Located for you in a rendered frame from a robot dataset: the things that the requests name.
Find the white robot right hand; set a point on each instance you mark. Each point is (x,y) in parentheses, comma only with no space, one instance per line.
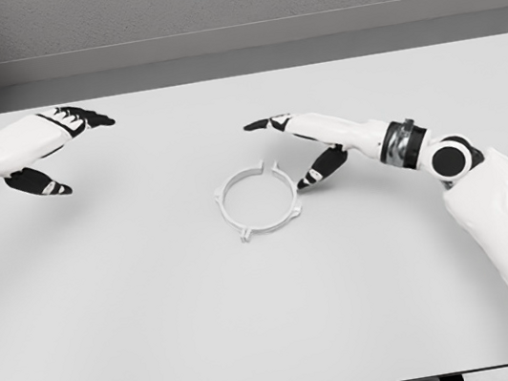
(326,126)

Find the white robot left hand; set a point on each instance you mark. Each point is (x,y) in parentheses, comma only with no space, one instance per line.
(23,140)

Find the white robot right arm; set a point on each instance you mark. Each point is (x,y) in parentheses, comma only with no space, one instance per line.
(495,220)

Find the white table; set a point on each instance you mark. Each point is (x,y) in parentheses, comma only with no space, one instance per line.
(157,312)

